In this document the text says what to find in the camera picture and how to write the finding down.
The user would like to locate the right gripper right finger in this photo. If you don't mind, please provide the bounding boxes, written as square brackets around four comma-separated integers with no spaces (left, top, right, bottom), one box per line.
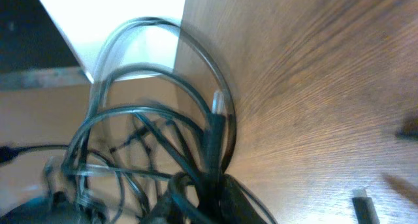
[219,174,266,224]

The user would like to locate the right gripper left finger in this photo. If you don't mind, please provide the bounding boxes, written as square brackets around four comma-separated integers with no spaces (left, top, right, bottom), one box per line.
[139,184,200,224]

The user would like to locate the black USB-A cable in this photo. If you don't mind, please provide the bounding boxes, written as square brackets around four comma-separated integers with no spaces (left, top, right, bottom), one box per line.
[61,16,238,224]

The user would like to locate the thin black micro-USB cable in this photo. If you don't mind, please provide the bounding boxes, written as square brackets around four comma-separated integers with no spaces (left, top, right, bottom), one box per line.
[351,188,381,224]

